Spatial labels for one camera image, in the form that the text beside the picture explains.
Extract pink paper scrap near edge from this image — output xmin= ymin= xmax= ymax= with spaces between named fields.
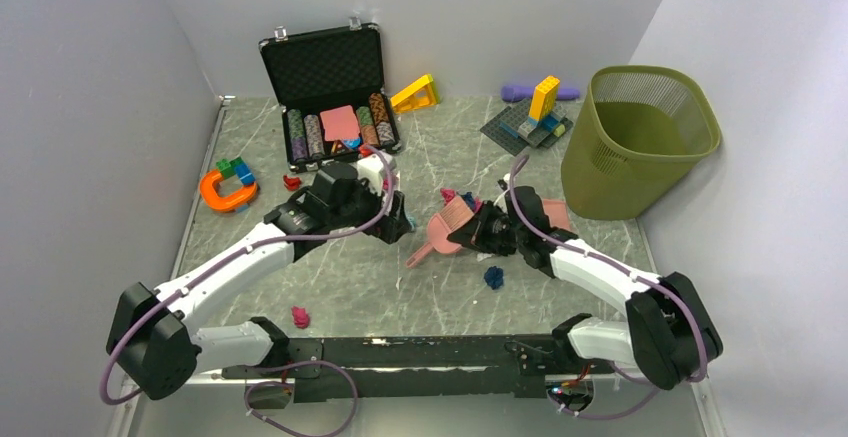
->
xmin=291 ymin=306 xmax=311 ymax=329

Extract dark blue scrap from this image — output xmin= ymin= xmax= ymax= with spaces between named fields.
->
xmin=460 ymin=192 xmax=478 ymax=212
xmin=483 ymin=266 xmax=504 ymax=290

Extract green and blue toy bricks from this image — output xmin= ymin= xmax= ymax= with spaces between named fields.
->
xmin=215 ymin=157 xmax=256 ymax=186

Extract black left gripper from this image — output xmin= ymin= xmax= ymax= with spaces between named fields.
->
xmin=329 ymin=175 xmax=411 ymax=243

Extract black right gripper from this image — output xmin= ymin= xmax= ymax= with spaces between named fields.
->
xmin=449 ymin=200 xmax=527 ymax=254

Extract black poker chip case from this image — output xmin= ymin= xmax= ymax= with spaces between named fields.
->
xmin=258 ymin=18 xmax=403 ymax=173

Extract grey brick baseplate model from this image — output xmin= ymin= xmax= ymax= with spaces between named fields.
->
xmin=480 ymin=101 xmax=574 ymax=156

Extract pink scrap centre left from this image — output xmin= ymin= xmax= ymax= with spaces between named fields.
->
xmin=440 ymin=188 xmax=456 ymax=204

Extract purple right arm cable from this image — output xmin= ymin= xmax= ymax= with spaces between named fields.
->
xmin=506 ymin=153 xmax=710 ymax=422

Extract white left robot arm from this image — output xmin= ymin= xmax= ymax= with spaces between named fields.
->
xmin=100 ymin=152 xmax=411 ymax=405

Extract pink hand brush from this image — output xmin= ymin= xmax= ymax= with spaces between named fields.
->
xmin=405 ymin=197 xmax=474 ymax=268

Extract yellow triangular toy block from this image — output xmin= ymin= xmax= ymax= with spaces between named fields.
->
xmin=390 ymin=74 xmax=441 ymax=113

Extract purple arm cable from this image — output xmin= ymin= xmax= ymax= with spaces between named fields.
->
xmin=506 ymin=153 xmax=710 ymax=422
xmin=99 ymin=145 xmax=397 ymax=407

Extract purple cylinder toy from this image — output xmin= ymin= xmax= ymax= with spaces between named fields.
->
xmin=500 ymin=84 xmax=581 ymax=103

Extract pink dustpan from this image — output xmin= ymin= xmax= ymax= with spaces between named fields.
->
xmin=542 ymin=199 xmax=571 ymax=231

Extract dark blue scrap lower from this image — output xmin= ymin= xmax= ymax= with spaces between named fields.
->
xmin=483 ymin=266 xmax=504 ymax=290

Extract yellow orange brick tower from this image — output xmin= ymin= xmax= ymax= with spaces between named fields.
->
xmin=527 ymin=75 xmax=560 ymax=126

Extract red paper scrap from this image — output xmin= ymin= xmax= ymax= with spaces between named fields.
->
xmin=282 ymin=175 xmax=303 ymax=192

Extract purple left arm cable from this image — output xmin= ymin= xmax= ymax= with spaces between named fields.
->
xmin=99 ymin=145 xmax=397 ymax=407

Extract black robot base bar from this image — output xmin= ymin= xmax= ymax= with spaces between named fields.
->
xmin=221 ymin=334 xmax=593 ymax=403

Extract olive green waste basket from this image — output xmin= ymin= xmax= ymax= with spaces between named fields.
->
xmin=561 ymin=65 xmax=722 ymax=221

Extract dark blue scrap centre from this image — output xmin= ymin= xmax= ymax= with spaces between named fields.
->
xmin=460 ymin=192 xmax=478 ymax=212

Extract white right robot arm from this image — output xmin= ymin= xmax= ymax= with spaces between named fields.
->
xmin=448 ymin=186 xmax=724 ymax=390

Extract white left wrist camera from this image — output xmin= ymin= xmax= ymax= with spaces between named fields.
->
xmin=354 ymin=152 xmax=396 ymax=194

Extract orange horseshoe toy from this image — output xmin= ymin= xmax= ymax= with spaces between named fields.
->
xmin=198 ymin=169 xmax=260 ymax=213

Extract aluminium frame rail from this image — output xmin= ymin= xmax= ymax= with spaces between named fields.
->
xmin=109 ymin=96 xmax=236 ymax=437

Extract pink playing card deck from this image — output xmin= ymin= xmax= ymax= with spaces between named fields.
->
xmin=319 ymin=105 xmax=360 ymax=142

